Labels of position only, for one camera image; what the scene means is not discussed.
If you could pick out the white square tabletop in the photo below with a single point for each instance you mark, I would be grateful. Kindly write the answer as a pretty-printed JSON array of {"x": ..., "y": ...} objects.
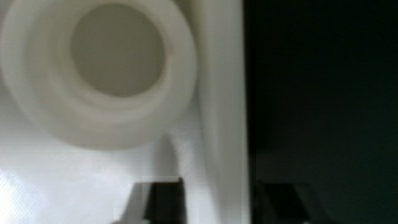
[{"x": 121, "y": 108}]

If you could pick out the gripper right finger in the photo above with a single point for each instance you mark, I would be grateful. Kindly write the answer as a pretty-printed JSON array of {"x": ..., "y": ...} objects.
[{"x": 288, "y": 204}]

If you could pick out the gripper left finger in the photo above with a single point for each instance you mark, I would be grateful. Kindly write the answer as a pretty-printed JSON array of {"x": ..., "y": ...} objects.
[{"x": 157, "y": 203}]

